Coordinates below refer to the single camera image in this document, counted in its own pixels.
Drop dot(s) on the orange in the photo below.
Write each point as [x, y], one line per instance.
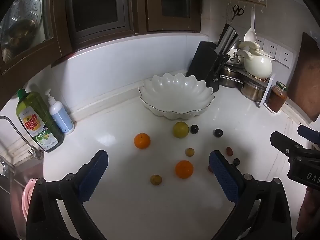
[142, 140]
[184, 169]

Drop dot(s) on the wooden bead trivet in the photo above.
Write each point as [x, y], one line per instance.
[257, 77]

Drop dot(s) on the person's right hand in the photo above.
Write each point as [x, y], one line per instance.
[311, 210]

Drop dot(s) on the large green plum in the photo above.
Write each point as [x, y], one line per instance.
[180, 129]

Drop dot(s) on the red jujube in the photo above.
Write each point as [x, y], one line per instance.
[229, 150]

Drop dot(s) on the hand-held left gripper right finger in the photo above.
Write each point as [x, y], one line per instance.
[222, 175]

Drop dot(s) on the white scalloped bowl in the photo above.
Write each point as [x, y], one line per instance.
[175, 92]

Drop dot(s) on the dark wooden window frame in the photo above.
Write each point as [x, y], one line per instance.
[135, 5]

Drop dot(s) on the small green plum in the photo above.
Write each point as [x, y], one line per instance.
[189, 152]
[156, 180]

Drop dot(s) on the white ceramic pot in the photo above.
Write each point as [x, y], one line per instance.
[258, 66]

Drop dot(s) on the kitchen sink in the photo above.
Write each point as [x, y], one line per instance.
[25, 170]

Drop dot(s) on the small dark plum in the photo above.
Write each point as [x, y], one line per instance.
[236, 161]

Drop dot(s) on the black knife block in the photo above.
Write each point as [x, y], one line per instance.
[202, 62]

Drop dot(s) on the glass door cabinet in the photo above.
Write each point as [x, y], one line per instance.
[56, 30]

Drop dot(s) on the glass jar of red sauce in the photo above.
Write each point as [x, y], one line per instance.
[277, 100]

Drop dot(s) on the metal steamer plate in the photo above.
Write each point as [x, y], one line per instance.
[27, 7]

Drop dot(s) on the large steel pot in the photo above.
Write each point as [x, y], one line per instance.
[228, 78]

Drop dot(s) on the white plastic ladle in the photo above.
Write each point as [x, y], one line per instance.
[250, 33]

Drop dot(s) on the steel pots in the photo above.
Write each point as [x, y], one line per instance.
[266, 92]

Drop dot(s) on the pink colander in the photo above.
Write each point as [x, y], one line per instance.
[27, 197]

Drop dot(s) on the metal faucet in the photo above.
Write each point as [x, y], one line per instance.
[15, 130]

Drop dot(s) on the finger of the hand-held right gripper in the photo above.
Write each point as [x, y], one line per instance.
[282, 142]
[308, 133]

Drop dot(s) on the wooden cutting board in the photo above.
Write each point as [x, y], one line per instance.
[305, 80]

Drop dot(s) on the white pump bottle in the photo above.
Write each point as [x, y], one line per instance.
[60, 120]

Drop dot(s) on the green dish soap bottle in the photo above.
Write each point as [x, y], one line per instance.
[37, 122]

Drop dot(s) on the cream ceramic spoon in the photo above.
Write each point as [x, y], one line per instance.
[243, 52]
[248, 45]

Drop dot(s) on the white wall socket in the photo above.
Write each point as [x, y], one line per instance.
[285, 56]
[261, 42]
[272, 48]

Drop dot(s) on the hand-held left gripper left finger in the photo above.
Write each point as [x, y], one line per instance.
[93, 177]

